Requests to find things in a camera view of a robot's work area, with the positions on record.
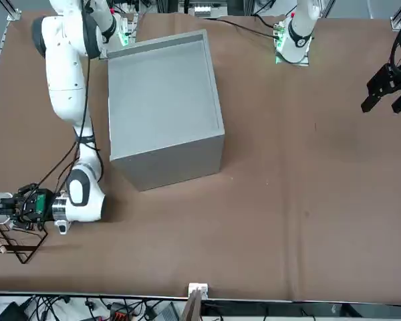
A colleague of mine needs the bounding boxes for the red black connector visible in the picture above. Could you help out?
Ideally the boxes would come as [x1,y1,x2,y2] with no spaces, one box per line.
[108,302,135,318]

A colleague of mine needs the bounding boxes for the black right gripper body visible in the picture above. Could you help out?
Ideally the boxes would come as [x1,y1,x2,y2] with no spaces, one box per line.
[31,189,54,224]

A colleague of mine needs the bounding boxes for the aluminium post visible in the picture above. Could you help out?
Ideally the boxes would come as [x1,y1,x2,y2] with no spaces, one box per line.
[182,283,209,321]

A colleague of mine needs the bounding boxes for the black base cable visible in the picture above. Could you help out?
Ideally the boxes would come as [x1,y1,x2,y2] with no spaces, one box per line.
[196,16,281,38]

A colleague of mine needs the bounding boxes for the gray metal cabinet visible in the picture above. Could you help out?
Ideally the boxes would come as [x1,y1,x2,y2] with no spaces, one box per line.
[106,29,225,192]

